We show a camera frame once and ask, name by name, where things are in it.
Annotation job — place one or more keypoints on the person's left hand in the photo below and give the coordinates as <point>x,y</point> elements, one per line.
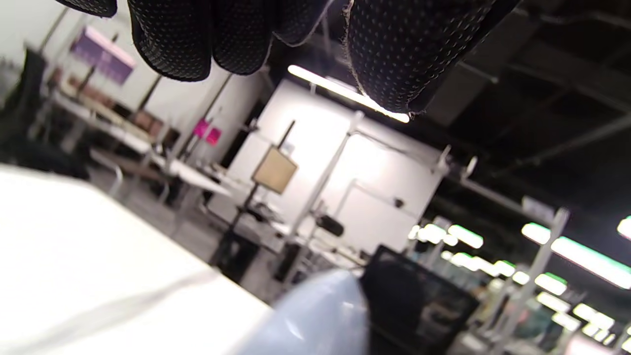
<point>394,54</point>

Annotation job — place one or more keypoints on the light blue electric iron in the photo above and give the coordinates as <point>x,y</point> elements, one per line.
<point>320,320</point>

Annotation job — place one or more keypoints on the purple wall poster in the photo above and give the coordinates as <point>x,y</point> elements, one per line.
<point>101,54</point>

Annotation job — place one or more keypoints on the tan board on stand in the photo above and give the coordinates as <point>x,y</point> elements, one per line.
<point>274,170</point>

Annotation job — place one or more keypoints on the black mesh office chair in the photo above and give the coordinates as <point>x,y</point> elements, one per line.
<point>419,301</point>

